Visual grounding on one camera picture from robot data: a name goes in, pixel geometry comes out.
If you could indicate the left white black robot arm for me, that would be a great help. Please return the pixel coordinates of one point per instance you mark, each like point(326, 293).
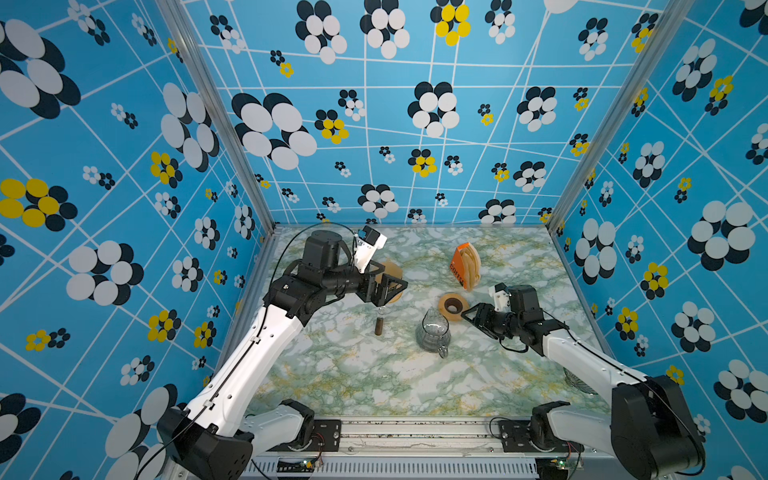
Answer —
point(209, 438)

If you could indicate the aluminium front rail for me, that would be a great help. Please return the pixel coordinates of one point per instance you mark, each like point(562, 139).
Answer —
point(452, 437)

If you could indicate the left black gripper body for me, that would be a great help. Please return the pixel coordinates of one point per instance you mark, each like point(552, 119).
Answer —
point(346, 280)

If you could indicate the left aluminium corner post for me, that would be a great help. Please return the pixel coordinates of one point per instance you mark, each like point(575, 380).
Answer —
point(181, 31)

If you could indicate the glass server with wooden handle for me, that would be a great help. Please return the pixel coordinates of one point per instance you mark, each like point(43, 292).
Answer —
point(380, 321)

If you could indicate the right aluminium corner post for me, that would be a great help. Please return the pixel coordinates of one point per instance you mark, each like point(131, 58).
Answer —
point(669, 23)

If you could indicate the clear glass dripper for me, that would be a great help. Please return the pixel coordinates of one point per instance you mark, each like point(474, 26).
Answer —
point(577, 383)

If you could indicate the left green circuit board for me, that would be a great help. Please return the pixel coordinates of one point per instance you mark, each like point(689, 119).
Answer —
point(307, 465)

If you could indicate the orange coffee filter pack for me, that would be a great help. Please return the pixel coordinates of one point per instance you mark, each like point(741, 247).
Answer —
point(465, 266)

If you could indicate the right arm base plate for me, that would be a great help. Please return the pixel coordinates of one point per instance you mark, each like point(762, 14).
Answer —
point(515, 437)

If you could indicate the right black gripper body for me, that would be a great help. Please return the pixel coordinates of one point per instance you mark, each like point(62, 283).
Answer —
point(506, 324)

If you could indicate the right green circuit board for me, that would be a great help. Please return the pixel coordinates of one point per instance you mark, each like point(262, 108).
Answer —
point(556, 468)

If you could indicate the green circuit board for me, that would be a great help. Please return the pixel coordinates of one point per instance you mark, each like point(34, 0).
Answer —
point(556, 468)
point(307, 465)

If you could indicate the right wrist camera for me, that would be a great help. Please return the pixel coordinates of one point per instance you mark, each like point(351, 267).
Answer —
point(501, 298)

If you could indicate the aluminium corner post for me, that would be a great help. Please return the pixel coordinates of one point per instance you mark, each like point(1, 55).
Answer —
point(669, 23)
point(181, 31)

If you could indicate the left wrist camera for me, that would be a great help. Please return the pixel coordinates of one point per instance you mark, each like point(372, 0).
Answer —
point(366, 242)

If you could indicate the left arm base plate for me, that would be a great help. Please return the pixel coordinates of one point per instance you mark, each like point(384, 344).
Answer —
point(324, 436)

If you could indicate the wooden ring dripper holder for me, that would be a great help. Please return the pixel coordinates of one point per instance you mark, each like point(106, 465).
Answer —
point(390, 297)

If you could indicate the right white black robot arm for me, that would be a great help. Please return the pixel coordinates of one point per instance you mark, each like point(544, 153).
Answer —
point(649, 428)

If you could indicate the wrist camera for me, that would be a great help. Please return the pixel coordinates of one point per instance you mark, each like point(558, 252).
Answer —
point(366, 242)
point(501, 298)

